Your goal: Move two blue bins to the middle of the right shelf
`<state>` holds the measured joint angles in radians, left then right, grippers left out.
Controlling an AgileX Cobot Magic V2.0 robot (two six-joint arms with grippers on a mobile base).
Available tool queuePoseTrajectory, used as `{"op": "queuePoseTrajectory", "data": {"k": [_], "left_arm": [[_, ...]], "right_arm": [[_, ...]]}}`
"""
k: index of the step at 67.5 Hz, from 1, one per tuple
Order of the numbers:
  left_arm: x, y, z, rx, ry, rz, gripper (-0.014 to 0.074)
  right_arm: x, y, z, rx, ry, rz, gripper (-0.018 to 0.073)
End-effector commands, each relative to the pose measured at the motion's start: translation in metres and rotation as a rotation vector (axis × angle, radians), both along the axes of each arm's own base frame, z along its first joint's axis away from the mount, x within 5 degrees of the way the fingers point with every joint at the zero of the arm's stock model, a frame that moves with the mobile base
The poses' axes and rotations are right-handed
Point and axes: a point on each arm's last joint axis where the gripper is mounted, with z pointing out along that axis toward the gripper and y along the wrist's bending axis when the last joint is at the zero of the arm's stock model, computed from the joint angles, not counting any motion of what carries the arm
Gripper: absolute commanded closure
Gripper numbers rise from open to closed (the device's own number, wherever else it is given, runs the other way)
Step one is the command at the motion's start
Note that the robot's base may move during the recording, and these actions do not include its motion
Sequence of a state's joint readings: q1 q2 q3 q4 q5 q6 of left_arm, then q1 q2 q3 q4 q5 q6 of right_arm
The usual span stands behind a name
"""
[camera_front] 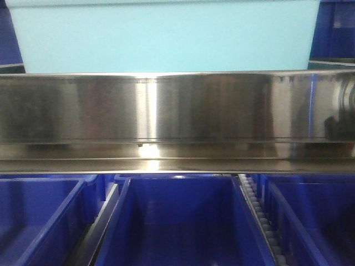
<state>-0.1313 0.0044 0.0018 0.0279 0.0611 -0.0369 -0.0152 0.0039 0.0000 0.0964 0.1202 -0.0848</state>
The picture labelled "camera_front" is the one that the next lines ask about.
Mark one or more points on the steel divider rail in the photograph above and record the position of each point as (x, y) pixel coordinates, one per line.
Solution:
(86, 250)

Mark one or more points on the dark blue bin upper right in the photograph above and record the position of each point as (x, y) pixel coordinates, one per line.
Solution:
(333, 40)

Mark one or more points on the dark blue bin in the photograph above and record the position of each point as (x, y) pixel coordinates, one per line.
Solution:
(311, 216)
(43, 216)
(11, 60)
(183, 221)
(333, 40)

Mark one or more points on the dark blue bin lower middle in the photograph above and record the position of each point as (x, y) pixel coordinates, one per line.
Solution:
(183, 221)

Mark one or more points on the dark blue bin lower right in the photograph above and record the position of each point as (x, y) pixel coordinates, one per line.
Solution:
(311, 216)

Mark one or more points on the dark blue bin lower left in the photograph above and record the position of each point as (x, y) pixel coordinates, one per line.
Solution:
(43, 216)

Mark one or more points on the dark blue bin upper left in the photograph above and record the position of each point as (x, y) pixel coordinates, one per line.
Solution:
(11, 60)

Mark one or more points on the white roller conveyor track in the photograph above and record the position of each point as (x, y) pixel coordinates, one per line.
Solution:
(247, 186)

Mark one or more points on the stainless steel shelf rail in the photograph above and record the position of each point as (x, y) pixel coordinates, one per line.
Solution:
(241, 122)

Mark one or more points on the light blue plastic bin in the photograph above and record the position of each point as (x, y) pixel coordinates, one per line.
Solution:
(163, 36)

